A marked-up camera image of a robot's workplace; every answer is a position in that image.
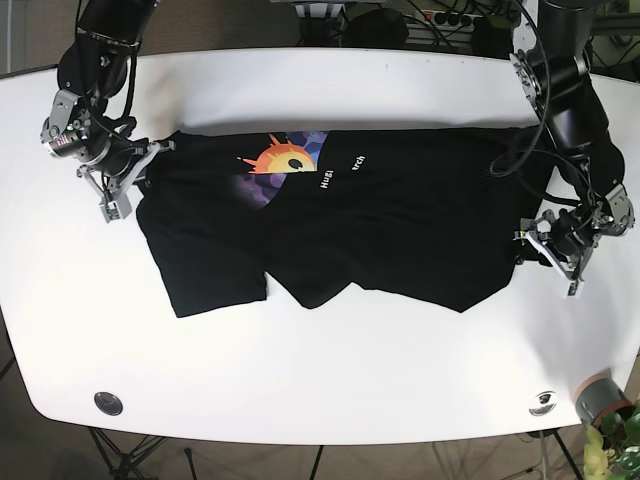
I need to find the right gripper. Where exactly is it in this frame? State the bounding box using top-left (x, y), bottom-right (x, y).
top-left (42, 95), bottom-right (177, 225)

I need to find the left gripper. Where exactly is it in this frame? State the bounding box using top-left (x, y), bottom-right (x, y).
top-left (513, 190), bottom-right (635, 297)

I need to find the black T-shirt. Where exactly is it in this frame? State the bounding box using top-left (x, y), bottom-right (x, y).
top-left (136, 128), bottom-right (553, 317)

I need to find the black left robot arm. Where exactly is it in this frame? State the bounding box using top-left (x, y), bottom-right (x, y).
top-left (490, 1), bottom-right (635, 297)

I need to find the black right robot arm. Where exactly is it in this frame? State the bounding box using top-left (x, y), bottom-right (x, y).
top-left (40, 0), bottom-right (176, 222)

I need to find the grey plant pot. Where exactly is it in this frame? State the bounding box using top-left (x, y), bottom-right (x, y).
top-left (572, 373), bottom-right (633, 426)

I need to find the right silver table grommet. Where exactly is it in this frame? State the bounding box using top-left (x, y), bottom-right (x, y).
top-left (528, 390), bottom-right (558, 417)

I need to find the silver table grommet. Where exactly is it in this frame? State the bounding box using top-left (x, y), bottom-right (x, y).
top-left (528, 390), bottom-right (558, 417)
top-left (94, 392), bottom-right (123, 416)

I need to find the green potted plant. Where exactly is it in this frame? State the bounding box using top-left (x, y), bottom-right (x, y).
top-left (583, 405), bottom-right (639, 480)

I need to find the left silver table grommet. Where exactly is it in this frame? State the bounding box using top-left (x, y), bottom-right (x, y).
top-left (94, 392), bottom-right (123, 416)

